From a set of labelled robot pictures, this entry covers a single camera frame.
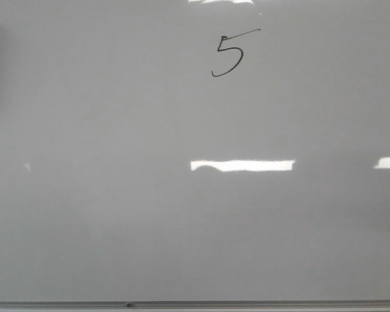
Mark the white whiteboard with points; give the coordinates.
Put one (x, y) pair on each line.
(195, 155)

